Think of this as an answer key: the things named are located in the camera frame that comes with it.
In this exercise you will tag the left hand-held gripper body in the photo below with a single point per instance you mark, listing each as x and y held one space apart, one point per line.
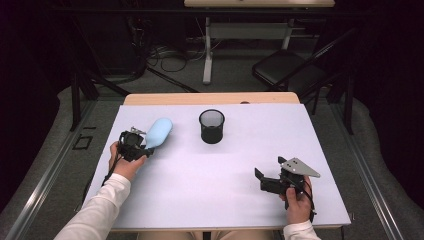
131 144

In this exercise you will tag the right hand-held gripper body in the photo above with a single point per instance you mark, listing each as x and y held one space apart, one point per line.
301 168

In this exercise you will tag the black mesh pen cup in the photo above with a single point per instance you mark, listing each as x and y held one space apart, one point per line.
212 135

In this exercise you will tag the person's left hand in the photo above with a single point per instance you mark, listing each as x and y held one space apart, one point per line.
128 170

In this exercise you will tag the black metal stand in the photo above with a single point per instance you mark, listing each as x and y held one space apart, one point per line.
75 100
349 110

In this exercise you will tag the wooden table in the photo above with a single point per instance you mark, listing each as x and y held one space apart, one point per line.
200 98

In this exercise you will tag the black floor bar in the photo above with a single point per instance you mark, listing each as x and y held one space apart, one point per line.
173 80

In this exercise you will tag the black folding chair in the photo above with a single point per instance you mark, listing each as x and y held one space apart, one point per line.
283 66

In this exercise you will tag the white-legged background desk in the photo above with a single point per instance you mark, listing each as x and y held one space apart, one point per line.
246 30

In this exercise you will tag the metal floor rail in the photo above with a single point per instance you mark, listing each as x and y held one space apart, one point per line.
376 196
43 186

